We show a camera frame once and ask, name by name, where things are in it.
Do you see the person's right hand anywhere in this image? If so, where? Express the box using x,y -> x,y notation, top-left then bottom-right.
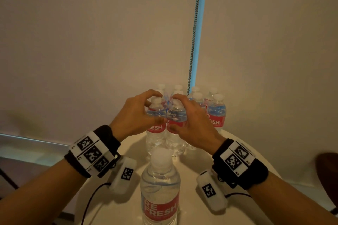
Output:
168,94 -> 227,155

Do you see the person's left hand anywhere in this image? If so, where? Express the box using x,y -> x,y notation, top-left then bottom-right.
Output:
109,89 -> 165,142

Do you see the black wristband with markers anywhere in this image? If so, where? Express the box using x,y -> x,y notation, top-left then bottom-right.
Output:
64,125 -> 121,179
212,138 -> 269,190

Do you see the person's right forearm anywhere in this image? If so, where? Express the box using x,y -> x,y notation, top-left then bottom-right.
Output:
248,172 -> 338,225

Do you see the black left camera cable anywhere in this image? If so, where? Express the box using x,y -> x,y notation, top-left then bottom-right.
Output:
80,182 -> 112,225

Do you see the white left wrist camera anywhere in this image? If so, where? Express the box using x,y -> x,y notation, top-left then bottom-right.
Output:
109,156 -> 137,195

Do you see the person's left forearm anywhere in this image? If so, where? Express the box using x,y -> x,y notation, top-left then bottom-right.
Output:
0,158 -> 88,225

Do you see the clear bottle red label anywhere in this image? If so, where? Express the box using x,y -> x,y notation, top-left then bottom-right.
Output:
165,95 -> 187,156
145,97 -> 167,155
140,147 -> 181,225

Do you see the black right camera cable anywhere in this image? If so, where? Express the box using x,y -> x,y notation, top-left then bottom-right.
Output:
224,192 -> 252,199

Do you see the blue light strip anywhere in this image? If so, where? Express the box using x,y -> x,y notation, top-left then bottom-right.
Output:
190,0 -> 209,94

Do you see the black furniture leg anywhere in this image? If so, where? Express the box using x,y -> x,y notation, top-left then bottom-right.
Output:
0,168 -> 19,190

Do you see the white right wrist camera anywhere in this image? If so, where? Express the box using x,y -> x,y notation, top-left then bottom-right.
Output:
196,169 -> 228,212

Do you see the black right wristband with markers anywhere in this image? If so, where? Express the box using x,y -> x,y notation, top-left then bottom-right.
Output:
212,138 -> 269,190

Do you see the dark brown chair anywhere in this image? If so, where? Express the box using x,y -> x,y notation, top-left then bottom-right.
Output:
315,153 -> 338,207

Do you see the black camera cable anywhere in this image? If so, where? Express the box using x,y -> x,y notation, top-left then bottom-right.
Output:
224,192 -> 252,199
80,182 -> 112,225

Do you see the cluster of water bottles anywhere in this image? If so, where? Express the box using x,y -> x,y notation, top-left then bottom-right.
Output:
154,83 -> 227,151

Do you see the metal bead chain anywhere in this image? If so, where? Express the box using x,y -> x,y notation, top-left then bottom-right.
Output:
187,0 -> 203,96

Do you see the black left wristband with markers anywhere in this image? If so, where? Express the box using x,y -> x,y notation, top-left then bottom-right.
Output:
64,125 -> 121,179

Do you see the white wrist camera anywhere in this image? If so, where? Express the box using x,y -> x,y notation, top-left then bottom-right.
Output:
109,156 -> 137,195
196,169 -> 228,212

